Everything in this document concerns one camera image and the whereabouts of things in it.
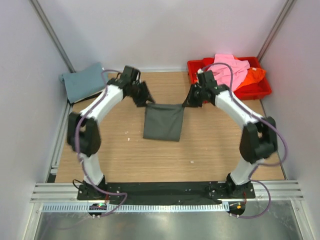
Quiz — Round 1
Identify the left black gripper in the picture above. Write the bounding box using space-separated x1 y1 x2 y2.
127 81 154 108

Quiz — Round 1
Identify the grey t shirt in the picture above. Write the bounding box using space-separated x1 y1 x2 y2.
143 103 184 142

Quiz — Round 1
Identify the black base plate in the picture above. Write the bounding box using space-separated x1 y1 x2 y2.
73 181 256 214

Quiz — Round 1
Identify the pink t shirt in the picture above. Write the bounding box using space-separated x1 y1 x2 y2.
207 53 251 91

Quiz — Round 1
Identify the orange t shirt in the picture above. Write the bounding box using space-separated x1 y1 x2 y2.
235 56 266 91

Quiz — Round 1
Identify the folded blue t shirt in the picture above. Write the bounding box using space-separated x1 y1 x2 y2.
58 62 106 104

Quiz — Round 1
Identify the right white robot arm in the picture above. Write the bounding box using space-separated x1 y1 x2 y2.
182 70 278 198

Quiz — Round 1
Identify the aluminium front rail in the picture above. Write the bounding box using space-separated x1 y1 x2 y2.
30 180 304 203

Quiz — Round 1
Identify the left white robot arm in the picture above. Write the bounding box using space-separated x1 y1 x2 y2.
67 65 155 200

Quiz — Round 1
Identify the slotted cable duct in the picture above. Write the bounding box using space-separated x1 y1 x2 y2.
42 202 229 213

